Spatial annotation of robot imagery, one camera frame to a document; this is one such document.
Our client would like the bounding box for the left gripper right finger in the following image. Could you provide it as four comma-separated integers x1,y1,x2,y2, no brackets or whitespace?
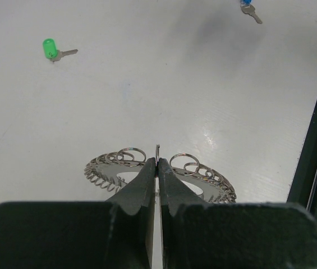
158,159,317,268

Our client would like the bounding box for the key with solid blue tag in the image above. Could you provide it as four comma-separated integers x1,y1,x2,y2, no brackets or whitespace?
240,0,263,24

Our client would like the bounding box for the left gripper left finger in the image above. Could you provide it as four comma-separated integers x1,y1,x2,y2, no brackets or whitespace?
0,158,156,268

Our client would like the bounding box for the key with green tag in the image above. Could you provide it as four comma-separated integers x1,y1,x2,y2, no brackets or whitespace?
43,38,78,62

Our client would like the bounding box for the metal disc keyring holder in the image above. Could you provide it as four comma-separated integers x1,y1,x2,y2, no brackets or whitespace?
84,147,237,204

